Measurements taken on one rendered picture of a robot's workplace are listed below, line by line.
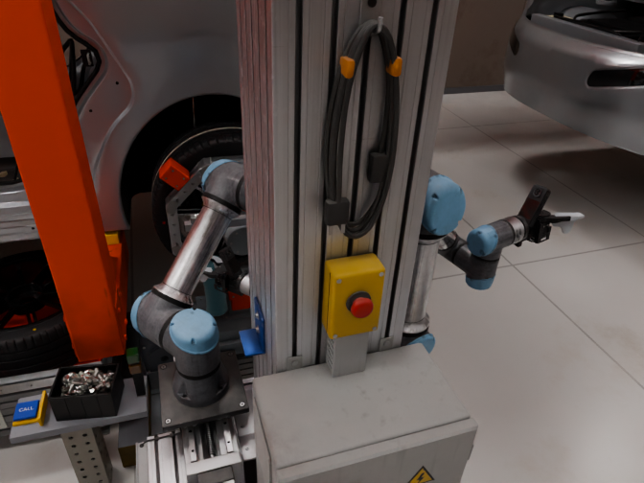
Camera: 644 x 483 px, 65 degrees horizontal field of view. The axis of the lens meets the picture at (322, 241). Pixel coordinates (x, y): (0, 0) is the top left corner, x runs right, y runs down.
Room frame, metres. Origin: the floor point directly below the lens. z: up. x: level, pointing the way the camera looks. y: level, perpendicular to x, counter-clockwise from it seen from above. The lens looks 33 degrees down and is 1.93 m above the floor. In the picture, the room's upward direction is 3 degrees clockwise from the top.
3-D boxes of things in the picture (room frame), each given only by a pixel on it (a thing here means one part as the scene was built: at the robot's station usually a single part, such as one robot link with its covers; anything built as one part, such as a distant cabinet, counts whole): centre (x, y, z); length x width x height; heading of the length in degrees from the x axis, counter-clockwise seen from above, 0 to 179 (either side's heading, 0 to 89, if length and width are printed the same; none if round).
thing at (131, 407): (1.16, 0.81, 0.44); 0.43 x 0.17 x 0.03; 108
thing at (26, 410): (1.10, 0.97, 0.47); 0.07 x 0.07 x 0.02; 18
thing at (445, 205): (1.00, -0.23, 1.19); 0.15 x 0.12 x 0.55; 34
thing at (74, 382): (1.17, 0.78, 0.51); 0.20 x 0.14 x 0.13; 99
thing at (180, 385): (0.95, 0.31, 0.87); 0.15 x 0.15 x 0.10
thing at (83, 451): (1.15, 0.84, 0.21); 0.10 x 0.10 x 0.42; 18
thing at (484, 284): (1.17, -0.44, 1.12); 0.11 x 0.08 x 0.11; 34
